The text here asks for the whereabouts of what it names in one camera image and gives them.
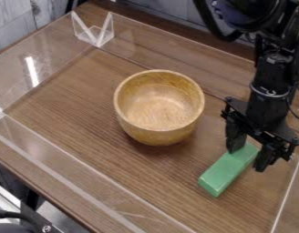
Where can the green rectangular block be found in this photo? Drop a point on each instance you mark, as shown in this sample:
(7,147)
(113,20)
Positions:
(225,170)

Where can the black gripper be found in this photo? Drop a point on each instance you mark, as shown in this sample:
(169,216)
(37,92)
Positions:
(260,118)

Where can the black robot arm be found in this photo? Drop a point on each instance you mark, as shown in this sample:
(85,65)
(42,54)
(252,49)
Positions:
(272,20)

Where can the brown wooden bowl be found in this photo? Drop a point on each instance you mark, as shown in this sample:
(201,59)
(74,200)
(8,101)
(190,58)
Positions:
(160,104)

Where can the clear acrylic corner bracket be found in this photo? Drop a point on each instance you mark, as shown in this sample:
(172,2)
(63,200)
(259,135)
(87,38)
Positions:
(98,36)

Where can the black metal bracket with bolt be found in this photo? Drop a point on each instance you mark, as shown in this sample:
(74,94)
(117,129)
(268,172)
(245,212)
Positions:
(46,225)

